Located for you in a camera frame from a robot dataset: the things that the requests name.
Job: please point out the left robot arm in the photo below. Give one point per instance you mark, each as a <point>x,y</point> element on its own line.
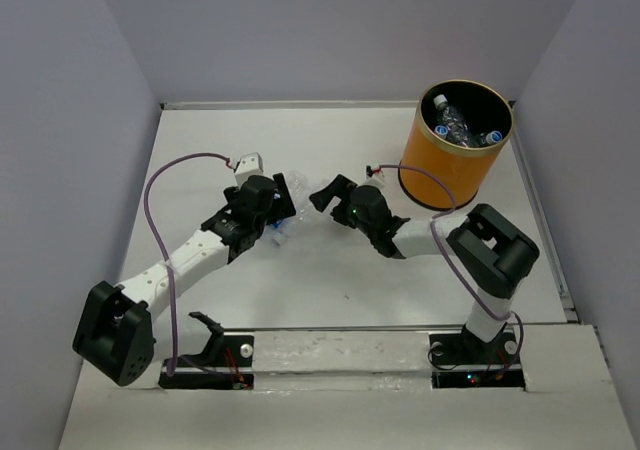
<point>116,332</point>

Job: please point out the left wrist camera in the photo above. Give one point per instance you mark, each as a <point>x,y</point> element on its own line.
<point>246,166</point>

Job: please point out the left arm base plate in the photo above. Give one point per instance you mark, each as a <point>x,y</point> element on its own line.
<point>230,367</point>

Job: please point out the metal rail front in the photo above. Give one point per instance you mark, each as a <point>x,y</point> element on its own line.
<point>410,327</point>

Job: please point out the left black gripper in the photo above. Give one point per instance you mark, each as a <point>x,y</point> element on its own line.
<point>280,208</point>

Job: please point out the clear bottle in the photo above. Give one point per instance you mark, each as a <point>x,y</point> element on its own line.
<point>441,131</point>
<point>301,188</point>
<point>449,115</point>
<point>488,139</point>

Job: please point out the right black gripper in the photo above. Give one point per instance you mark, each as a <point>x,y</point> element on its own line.
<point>342,187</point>

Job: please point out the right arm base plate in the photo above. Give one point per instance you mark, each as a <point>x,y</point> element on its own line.
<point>458,366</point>

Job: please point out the blue label plastic bottle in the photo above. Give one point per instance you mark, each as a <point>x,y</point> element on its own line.
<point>279,229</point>

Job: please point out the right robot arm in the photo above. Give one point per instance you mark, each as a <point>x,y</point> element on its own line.
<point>487,253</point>

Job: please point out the metal rail back edge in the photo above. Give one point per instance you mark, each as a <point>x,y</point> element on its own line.
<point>285,104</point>

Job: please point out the orange cylindrical bin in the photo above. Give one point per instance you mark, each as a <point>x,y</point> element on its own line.
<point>435,171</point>

